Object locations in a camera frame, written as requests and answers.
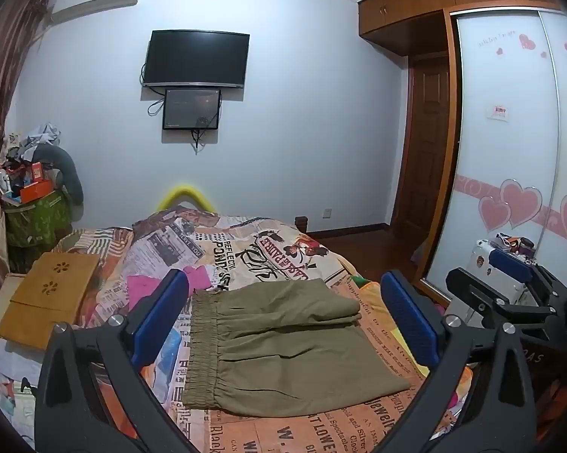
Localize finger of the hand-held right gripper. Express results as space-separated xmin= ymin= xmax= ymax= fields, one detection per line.
xmin=445 ymin=267 xmax=555 ymax=341
xmin=488 ymin=248 xmax=555 ymax=293

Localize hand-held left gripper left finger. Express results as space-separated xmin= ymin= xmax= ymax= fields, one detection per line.
xmin=34 ymin=268 xmax=204 ymax=453

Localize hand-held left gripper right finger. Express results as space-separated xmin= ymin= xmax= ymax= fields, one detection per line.
xmin=369 ymin=270 xmax=539 ymax=453

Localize olive green pants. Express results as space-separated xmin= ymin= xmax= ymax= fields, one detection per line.
xmin=182 ymin=278 xmax=411 ymax=418

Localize white suitcase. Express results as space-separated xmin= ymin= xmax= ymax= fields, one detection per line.
xmin=470 ymin=238 xmax=539 ymax=307

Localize pink cloth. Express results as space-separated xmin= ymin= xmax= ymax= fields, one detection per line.
xmin=127 ymin=264 xmax=213 ymax=314

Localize yellow orange fleece blanket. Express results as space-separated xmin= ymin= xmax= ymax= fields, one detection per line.
xmin=345 ymin=278 xmax=389 ymax=314

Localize wooden lap board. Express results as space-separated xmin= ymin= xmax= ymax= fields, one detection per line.
xmin=0 ymin=252 xmax=101 ymax=351

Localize newspaper print blanket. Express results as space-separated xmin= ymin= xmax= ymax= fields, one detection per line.
xmin=52 ymin=208 xmax=478 ymax=453

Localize yellow curved foam tube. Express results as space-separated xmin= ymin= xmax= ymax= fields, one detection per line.
xmin=157 ymin=184 xmax=218 ymax=213

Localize wardrobe with heart print doors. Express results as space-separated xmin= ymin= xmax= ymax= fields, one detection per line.
xmin=418 ymin=7 xmax=567 ymax=303

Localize brown wooden door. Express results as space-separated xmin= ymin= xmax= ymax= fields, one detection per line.
xmin=394 ymin=54 xmax=451 ymax=246

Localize white folded cloth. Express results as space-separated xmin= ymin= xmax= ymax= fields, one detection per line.
xmin=0 ymin=337 xmax=46 ymax=381

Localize green fabric bag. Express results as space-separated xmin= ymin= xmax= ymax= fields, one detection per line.
xmin=4 ymin=189 xmax=72 ymax=248

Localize grey long pillow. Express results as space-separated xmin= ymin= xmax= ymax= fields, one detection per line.
xmin=33 ymin=144 xmax=85 ymax=206

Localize orange box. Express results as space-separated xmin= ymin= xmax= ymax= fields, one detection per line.
xmin=19 ymin=177 xmax=58 ymax=203

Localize pile of grey clothes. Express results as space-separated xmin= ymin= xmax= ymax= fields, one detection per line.
xmin=17 ymin=123 xmax=62 ymax=161

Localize striped brown curtain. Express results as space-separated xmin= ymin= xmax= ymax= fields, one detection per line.
xmin=0 ymin=0 xmax=55 ymax=303

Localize wooden overhead cabinet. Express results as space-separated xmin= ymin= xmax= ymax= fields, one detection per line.
xmin=357 ymin=0 xmax=567 ymax=49

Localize black monitor cable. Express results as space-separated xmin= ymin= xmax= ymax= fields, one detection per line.
xmin=191 ymin=116 xmax=208 ymax=155

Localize small black wall monitor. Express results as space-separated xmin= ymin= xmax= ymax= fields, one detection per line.
xmin=163 ymin=88 xmax=220 ymax=131

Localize black wall television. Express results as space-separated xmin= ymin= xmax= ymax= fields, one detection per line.
xmin=141 ymin=29 xmax=250 ymax=90

